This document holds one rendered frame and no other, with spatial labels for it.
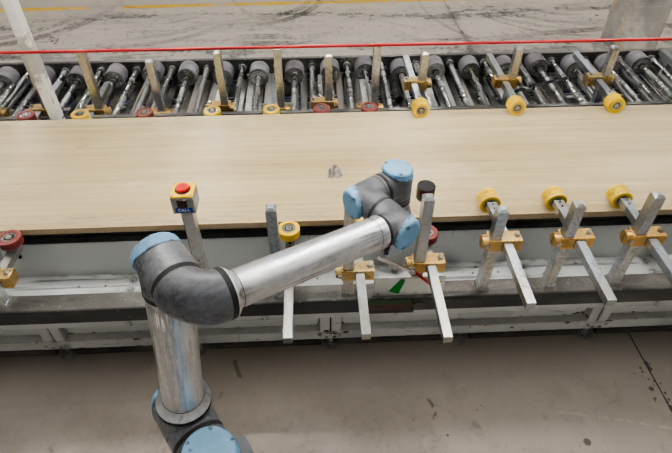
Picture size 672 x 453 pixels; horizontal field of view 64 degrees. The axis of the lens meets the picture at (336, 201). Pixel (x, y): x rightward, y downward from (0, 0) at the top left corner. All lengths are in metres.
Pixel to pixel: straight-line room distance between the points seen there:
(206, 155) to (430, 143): 0.97
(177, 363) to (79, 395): 1.45
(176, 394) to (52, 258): 1.03
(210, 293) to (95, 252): 1.22
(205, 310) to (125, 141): 1.54
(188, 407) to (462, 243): 1.21
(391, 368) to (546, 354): 0.76
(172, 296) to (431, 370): 1.76
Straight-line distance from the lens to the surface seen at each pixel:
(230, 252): 2.16
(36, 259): 2.40
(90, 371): 2.89
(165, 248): 1.19
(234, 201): 2.10
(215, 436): 1.58
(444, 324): 1.77
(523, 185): 2.26
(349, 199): 1.45
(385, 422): 2.54
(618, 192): 2.25
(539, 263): 2.37
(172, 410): 1.60
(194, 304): 1.11
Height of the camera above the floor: 2.28
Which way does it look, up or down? 42 degrees down
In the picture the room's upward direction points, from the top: straight up
